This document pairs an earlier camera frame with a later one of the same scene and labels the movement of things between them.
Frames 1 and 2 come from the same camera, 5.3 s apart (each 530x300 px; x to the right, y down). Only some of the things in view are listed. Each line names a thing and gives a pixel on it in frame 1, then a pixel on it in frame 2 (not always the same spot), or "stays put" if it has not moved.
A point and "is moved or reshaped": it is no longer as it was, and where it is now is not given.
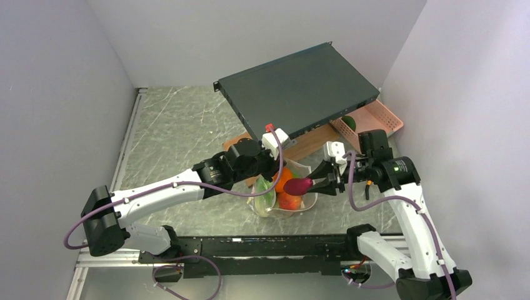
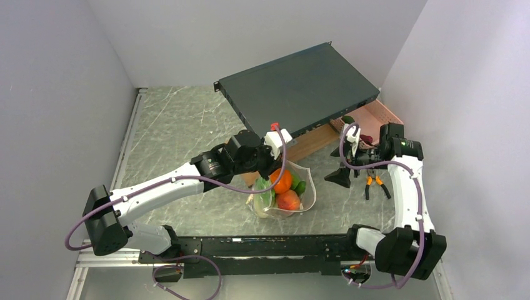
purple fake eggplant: (297, 186) is moved or reshaped
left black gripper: (274, 165) stays put
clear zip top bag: (276, 202) stays put
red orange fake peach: (289, 202) stays put
